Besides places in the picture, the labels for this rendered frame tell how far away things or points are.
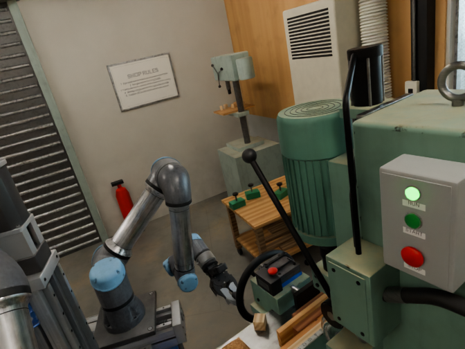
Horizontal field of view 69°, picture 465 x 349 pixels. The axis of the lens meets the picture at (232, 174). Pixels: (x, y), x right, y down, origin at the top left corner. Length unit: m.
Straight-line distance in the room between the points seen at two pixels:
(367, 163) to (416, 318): 0.28
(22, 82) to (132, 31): 1.10
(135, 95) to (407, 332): 3.31
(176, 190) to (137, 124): 2.56
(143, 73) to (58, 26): 0.83
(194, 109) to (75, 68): 1.24
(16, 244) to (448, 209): 0.87
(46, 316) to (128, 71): 2.92
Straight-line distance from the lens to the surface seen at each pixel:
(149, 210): 1.34
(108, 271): 1.28
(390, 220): 0.53
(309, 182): 0.76
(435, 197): 0.48
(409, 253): 0.53
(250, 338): 1.07
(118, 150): 3.72
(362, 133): 0.58
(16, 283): 0.69
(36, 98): 3.61
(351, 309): 0.67
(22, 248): 0.97
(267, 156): 3.24
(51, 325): 1.05
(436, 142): 0.52
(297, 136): 0.72
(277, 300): 1.07
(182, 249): 1.29
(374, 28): 2.25
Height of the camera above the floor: 1.68
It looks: 21 degrees down
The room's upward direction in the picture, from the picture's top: 12 degrees counter-clockwise
